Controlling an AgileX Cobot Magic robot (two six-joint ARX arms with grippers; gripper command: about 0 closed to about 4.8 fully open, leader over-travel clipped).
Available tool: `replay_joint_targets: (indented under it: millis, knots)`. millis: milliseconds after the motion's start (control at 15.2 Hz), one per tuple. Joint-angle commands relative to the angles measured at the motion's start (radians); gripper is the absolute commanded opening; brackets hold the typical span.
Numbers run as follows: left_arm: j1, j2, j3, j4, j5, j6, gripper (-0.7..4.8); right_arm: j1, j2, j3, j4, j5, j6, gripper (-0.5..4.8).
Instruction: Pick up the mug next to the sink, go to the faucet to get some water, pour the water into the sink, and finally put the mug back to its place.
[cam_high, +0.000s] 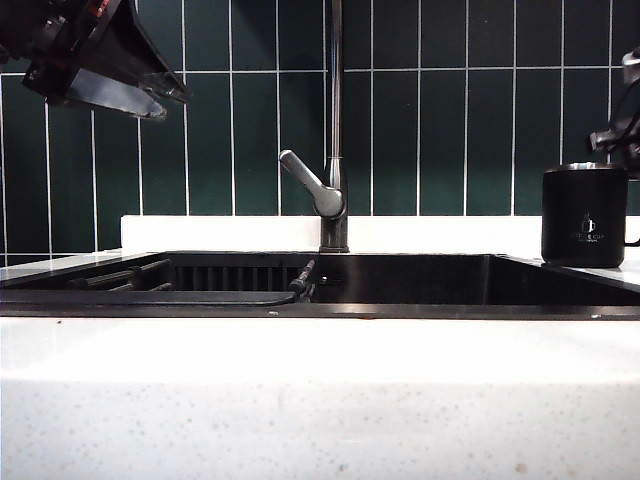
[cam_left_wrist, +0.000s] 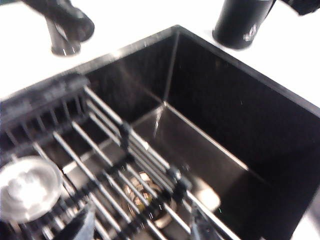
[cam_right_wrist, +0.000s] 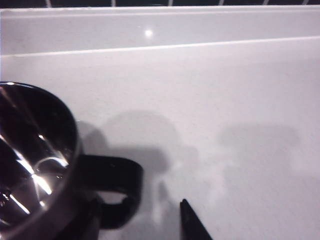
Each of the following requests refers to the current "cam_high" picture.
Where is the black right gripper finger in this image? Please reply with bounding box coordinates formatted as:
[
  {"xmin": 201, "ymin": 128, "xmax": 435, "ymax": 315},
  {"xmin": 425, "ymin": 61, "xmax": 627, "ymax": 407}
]
[
  {"xmin": 587, "ymin": 115, "xmax": 640, "ymax": 157},
  {"xmin": 621, "ymin": 145, "xmax": 640, "ymax": 182}
]

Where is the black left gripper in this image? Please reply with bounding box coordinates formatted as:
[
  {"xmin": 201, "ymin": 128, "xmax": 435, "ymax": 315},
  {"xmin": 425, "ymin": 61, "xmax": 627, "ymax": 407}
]
[{"xmin": 0, "ymin": 0, "xmax": 195, "ymax": 122}]

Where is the black steel-rimmed mug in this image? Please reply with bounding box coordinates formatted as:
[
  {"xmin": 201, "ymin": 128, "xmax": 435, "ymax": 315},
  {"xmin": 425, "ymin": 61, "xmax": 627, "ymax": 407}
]
[{"xmin": 541, "ymin": 161, "xmax": 640, "ymax": 270}]

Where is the grey faucet lever handle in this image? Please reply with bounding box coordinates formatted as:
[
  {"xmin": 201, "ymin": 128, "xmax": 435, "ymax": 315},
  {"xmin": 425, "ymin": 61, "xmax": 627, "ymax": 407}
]
[{"xmin": 278, "ymin": 148, "xmax": 347, "ymax": 220}]

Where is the tall chrome faucet spout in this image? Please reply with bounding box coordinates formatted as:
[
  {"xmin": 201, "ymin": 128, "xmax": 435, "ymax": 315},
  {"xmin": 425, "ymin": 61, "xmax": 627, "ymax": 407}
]
[{"xmin": 319, "ymin": 0, "xmax": 350, "ymax": 254}]

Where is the black sink drain basket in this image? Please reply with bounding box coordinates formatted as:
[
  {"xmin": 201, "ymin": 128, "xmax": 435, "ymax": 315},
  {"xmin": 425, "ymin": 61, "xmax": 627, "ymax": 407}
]
[{"xmin": 64, "ymin": 257, "xmax": 319, "ymax": 307}]

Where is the black kitchen sink basin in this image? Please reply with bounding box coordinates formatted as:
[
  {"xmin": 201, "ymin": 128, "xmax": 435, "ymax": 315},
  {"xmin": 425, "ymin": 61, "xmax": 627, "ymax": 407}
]
[{"xmin": 0, "ymin": 249, "xmax": 640, "ymax": 321}]

